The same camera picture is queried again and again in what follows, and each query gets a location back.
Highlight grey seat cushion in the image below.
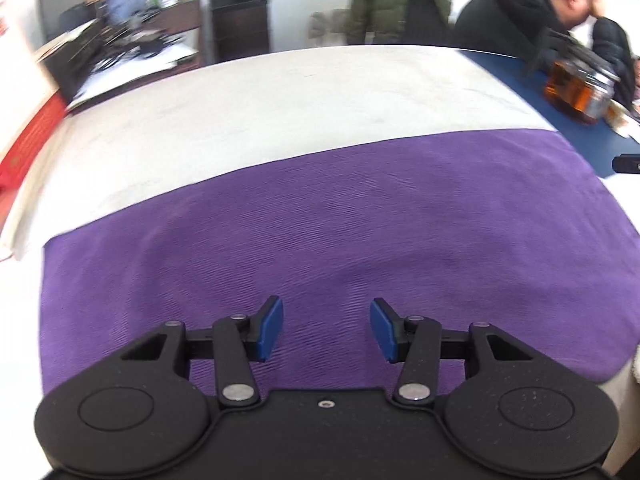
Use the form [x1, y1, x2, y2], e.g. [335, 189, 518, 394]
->
[310, 10, 351, 46]

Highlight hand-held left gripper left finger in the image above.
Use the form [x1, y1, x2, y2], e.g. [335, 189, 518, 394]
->
[120, 295, 285, 407]

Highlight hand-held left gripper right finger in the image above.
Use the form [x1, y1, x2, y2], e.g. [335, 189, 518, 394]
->
[369, 297, 533, 406]

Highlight black cabinet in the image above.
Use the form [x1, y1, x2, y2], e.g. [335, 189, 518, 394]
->
[205, 0, 273, 63]

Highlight black printer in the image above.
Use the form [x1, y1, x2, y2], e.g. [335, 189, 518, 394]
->
[42, 20, 106, 103]

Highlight red desk calendar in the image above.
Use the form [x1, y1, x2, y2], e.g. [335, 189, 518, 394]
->
[0, 0, 68, 191]

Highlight white papers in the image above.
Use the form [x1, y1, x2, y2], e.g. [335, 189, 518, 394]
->
[67, 42, 201, 111]

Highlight black monitor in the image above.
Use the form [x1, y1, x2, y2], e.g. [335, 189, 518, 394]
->
[37, 0, 88, 43]

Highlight blue table mat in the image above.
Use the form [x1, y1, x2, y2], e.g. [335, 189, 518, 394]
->
[457, 49, 640, 178]

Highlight green puffer jacket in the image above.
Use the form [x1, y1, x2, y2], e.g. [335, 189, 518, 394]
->
[345, 0, 458, 46]

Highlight dark wooden desk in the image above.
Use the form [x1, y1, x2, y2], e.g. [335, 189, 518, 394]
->
[65, 0, 206, 111]

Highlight blue bag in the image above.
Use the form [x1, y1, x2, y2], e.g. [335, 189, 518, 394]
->
[107, 0, 146, 26]

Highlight glass teapot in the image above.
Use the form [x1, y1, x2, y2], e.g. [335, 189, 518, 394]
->
[545, 42, 621, 126]

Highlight purple towel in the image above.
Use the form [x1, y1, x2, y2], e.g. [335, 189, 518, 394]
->
[39, 129, 640, 396]

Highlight red book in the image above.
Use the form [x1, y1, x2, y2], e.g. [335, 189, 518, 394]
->
[0, 115, 76, 261]

